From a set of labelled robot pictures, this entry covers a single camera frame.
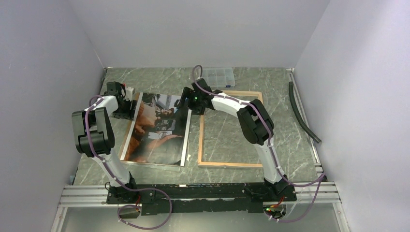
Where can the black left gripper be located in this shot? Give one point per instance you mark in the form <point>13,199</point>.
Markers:
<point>129,114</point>

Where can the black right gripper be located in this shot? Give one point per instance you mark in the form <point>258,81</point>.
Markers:
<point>188,94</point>

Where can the printed photo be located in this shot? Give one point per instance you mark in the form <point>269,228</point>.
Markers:
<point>157,128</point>

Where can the brown backing board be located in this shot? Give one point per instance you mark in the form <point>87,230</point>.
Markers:
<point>128,128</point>

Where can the white wooden picture frame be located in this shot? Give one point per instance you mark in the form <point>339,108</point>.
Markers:
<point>222,143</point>

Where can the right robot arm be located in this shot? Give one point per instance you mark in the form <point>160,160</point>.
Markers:
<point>255,123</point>

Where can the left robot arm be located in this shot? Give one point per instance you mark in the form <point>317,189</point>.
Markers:
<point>94,136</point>

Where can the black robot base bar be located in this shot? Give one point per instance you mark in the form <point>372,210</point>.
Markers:
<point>192,198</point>

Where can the clear plastic organizer box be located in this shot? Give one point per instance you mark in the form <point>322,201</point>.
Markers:
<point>219,77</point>

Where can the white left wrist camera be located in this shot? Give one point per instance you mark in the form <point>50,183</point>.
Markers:
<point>129,93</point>

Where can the aluminium front rail frame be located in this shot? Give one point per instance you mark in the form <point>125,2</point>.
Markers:
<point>95,196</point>

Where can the aluminium table edge rail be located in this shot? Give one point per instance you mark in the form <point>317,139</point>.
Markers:
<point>301,118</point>

